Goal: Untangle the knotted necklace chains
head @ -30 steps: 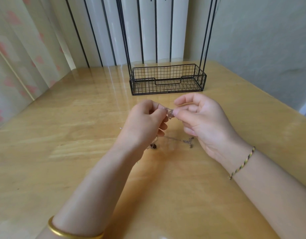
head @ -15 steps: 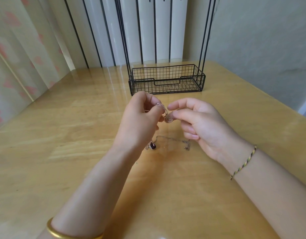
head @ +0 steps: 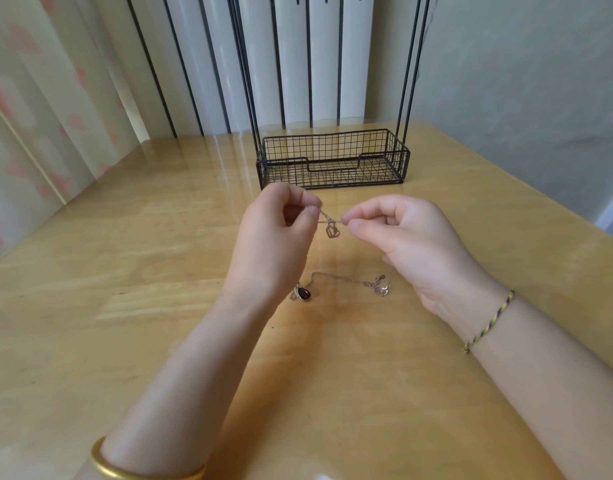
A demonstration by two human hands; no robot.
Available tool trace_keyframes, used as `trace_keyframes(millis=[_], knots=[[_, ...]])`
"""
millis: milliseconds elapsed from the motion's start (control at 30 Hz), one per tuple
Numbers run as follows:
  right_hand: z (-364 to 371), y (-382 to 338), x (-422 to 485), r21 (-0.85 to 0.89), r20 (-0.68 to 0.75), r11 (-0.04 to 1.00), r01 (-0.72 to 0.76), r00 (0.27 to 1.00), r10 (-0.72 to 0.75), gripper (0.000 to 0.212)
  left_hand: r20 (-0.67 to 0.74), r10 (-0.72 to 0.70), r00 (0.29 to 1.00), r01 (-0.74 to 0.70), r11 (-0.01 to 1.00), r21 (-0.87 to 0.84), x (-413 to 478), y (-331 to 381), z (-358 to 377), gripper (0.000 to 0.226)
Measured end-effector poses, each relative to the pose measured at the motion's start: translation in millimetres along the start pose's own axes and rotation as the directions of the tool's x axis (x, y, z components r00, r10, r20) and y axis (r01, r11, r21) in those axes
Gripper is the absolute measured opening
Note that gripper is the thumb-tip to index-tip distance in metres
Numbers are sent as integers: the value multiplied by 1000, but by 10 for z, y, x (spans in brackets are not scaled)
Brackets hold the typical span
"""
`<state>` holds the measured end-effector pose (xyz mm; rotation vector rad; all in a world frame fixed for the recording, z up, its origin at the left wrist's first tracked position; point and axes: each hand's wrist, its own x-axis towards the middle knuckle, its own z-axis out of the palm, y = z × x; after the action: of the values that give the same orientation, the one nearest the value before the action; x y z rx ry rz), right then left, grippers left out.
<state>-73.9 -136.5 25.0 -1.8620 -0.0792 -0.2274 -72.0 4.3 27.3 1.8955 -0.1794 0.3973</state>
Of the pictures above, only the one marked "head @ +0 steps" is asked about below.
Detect person's left forearm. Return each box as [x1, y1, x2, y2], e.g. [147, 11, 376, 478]
[75, 293, 263, 480]

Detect person's right hand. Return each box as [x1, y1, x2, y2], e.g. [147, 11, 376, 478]
[340, 193, 514, 343]

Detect white black-striped curtain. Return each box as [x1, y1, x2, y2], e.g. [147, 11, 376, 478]
[91, 0, 378, 139]

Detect black wire jewelry rack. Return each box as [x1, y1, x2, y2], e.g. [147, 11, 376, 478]
[225, 0, 442, 192]

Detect gold bangle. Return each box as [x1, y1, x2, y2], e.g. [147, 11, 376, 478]
[89, 437, 208, 480]

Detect braided cord bracelet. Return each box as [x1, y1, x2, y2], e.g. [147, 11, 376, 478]
[462, 289, 518, 356]

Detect pink floral curtain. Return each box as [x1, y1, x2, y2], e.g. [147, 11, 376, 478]
[0, 0, 150, 264]

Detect person's left hand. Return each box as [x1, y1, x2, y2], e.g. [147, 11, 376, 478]
[215, 181, 324, 323]

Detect person's right forearm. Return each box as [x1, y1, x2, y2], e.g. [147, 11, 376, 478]
[466, 297, 613, 480]

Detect chain necklace with pendant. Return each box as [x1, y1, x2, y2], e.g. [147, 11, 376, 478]
[289, 209, 392, 304]

